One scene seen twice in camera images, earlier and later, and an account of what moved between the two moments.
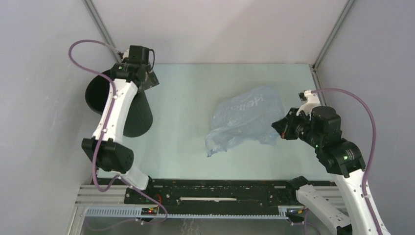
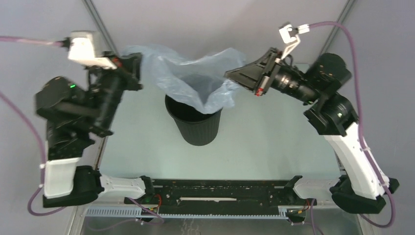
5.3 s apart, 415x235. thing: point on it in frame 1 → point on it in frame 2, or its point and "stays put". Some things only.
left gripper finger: x=150 y=80 → x=131 y=63
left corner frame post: x=92 y=9 stays put
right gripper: x=283 y=126 → x=247 y=76
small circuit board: x=149 y=211 stays put
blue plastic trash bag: x=244 y=115 → x=198 y=79
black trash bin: x=139 y=118 → x=198 y=128
